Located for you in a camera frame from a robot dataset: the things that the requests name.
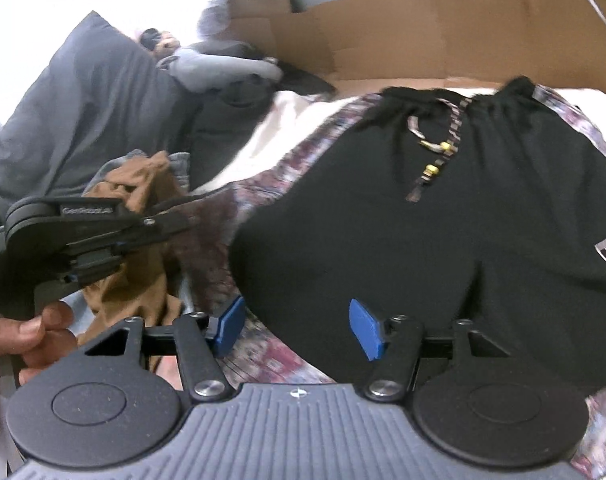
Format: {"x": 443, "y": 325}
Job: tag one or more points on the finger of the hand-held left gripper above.
{"x": 155, "y": 227}

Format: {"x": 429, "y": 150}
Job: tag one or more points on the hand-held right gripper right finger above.
{"x": 365, "y": 327}

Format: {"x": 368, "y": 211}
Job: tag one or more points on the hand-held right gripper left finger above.
{"x": 230, "y": 327}

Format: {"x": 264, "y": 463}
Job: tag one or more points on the black shorts with patterned trim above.
{"x": 383, "y": 235}

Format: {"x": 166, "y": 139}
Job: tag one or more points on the person's left hand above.
{"x": 13, "y": 337}

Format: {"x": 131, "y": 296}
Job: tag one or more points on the brown cloth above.
{"x": 133, "y": 285}

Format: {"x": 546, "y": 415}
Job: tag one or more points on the dark grey pillow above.
{"x": 83, "y": 100}

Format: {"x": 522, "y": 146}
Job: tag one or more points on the white bear print bedsheet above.
{"x": 283, "y": 125}

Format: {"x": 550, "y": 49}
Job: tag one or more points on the brown cardboard sheet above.
{"x": 408, "y": 30}

